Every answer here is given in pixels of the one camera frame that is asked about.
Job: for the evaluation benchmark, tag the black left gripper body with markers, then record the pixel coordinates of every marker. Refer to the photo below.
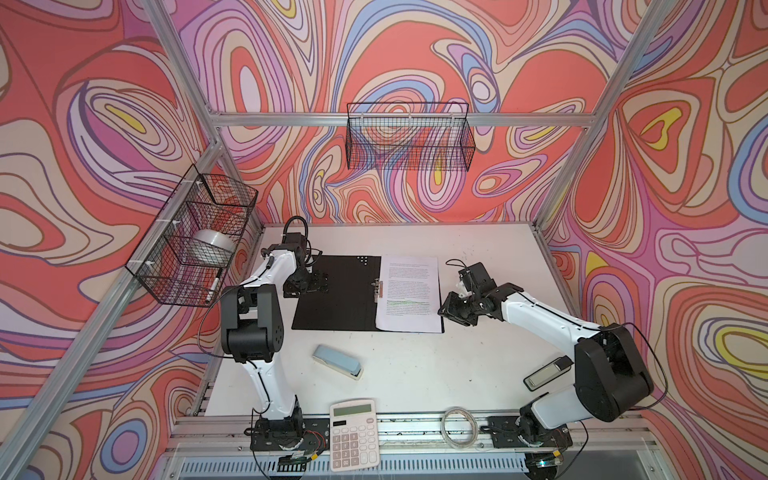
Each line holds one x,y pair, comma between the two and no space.
300,282

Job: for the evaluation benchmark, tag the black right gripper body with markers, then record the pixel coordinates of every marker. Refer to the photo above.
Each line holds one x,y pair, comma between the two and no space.
464,310

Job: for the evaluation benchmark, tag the blue file folder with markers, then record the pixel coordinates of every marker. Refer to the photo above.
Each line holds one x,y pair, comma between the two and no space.
351,301

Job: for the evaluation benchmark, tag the printed paper sheet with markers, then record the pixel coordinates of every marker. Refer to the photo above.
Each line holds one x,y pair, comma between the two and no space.
409,295

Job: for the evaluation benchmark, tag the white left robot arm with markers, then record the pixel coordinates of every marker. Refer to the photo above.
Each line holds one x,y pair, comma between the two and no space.
252,330

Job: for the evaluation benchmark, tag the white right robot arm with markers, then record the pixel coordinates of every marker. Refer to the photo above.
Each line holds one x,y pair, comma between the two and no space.
610,374

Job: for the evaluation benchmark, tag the light blue stapler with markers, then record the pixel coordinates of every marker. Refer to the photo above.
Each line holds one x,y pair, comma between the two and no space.
338,361

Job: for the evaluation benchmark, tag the silver tape roll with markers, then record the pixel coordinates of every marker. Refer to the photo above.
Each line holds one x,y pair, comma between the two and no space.
215,240

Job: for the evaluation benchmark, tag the white marker pen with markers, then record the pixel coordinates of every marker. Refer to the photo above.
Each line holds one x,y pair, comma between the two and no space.
213,289

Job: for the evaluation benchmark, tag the black grey stapler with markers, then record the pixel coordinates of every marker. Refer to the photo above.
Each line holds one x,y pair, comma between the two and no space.
548,373

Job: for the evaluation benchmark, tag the white calculator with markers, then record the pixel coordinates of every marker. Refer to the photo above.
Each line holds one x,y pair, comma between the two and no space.
354,436

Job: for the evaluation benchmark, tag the green circuit board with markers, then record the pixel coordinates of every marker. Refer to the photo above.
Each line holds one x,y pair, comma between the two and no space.
295,463

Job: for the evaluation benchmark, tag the black wire basket left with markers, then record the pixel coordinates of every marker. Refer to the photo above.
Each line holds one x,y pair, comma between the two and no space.
172,268

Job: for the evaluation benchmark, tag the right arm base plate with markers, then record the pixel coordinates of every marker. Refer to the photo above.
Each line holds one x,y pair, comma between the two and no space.
516,432

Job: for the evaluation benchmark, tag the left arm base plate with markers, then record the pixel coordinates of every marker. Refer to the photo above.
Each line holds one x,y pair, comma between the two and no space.
309,435

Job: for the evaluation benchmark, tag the black wire basket on wall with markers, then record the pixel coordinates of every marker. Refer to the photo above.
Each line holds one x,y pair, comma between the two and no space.
409,136

